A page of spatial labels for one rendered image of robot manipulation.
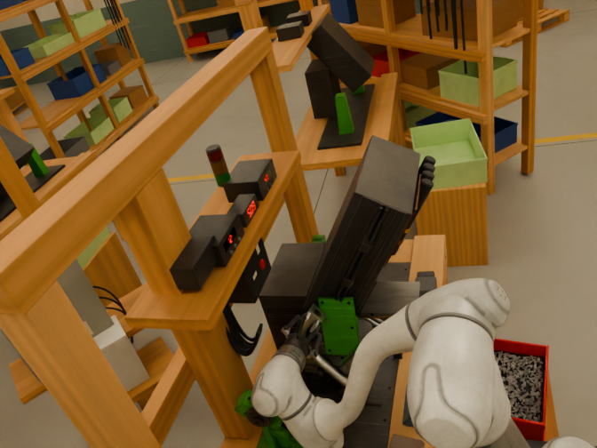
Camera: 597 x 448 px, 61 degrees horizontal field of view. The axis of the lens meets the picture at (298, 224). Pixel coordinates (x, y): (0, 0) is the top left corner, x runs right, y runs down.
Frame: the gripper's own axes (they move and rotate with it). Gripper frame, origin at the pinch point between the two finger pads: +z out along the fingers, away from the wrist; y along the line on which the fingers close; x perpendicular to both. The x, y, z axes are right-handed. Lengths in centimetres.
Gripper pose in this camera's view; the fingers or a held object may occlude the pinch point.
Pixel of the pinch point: (311, 320)
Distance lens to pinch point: 164.8
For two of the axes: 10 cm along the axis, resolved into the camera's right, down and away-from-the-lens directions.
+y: -7.6, -6.5, 0.1
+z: 3.0, -3.4, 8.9
